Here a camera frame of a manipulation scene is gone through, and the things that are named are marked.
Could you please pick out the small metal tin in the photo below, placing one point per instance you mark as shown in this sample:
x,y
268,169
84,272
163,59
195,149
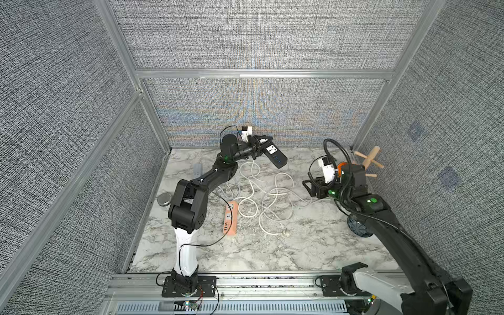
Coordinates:
x,y
164,199

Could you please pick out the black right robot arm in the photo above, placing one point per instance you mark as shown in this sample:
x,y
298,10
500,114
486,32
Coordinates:
x,y
429,290

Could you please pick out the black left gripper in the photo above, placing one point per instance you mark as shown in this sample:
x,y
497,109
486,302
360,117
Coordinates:
x,y
255,146

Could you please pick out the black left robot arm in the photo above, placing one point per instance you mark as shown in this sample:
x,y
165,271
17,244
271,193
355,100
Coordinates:
x,y
188,208

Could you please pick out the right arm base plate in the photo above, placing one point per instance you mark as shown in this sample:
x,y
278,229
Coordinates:
x,y
333,286

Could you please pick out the grey cup with spoons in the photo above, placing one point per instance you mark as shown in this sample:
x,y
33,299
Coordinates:
x,y
358,228

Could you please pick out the wooden mug tree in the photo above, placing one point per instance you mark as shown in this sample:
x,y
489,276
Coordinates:
x,y
368,160

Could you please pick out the orange mug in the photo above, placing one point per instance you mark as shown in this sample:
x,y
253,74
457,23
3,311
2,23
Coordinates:
x,y
340,166

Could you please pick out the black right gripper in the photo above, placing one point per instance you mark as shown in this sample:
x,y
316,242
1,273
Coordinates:
x,y
315,187

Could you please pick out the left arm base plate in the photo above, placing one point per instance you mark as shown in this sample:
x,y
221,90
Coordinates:
x,y
177,286

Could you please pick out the aluminium front rail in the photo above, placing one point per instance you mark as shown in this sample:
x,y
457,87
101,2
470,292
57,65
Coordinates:
x,y
242,293

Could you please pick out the light blue power strip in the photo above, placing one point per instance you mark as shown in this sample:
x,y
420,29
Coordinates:
x,y
197,170

